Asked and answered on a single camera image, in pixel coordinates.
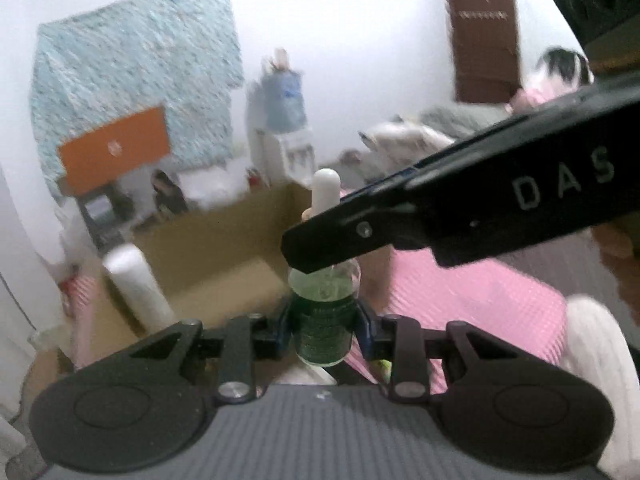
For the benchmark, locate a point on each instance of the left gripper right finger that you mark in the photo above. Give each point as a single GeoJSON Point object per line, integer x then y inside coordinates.
{"type": "Point", "coordinates": [491, 399]}

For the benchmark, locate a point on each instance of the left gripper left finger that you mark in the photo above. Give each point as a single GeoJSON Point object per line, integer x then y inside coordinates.
{"type": "Point", "coordinates": [149, 402]}

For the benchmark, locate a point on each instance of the brown cardboard box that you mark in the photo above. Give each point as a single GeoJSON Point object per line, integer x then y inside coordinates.
{"type": "Point", "coordinates": [211, 265]}

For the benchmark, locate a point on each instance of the orange Philips appliance box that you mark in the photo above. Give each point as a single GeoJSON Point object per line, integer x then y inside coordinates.
{"type": "Point", "coordinates": [95, 167]}

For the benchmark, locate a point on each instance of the grey and white bedding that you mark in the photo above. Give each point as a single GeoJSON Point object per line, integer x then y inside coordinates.
{"type": "Point", "coordinates": [401, 142]}

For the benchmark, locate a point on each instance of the brown wooden door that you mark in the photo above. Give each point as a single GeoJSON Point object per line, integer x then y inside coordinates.
{"type": "Point", "coordinates": [485, 50]}

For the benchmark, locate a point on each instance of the green dropper bottle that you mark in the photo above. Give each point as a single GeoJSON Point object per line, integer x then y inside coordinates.
{"type": "Point", "coordinates": [322, 307]}

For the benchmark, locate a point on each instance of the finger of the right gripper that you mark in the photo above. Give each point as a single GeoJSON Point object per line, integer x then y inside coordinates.
{"type": "Point", "coordinates": [555, 170]}

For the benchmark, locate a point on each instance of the white supplement bottle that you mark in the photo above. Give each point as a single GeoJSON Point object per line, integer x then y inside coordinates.
{"type": "Point", "coordinates": [133, 277]}

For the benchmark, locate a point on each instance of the white water dispenser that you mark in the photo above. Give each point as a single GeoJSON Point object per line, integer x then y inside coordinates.
{"type": "Point", "coordinates": [278, 157]}

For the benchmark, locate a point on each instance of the floral blue hanging cloth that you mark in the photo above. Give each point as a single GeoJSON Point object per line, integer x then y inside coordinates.
{"type": "Point", "coordinates": [93, 68]}

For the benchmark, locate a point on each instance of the black and white plush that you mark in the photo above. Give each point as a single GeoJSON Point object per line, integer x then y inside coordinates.
{"type": "Point", "coordinates": [558, 72]}

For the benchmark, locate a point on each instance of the blue water jug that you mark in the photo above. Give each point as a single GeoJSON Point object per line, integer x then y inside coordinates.
{"type": "Point", "coordinates": [283, 95]}

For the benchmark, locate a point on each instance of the pink checkered cloth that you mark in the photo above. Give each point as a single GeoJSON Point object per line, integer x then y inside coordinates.
{"type": "Point", "coordinates": [487, 294]}

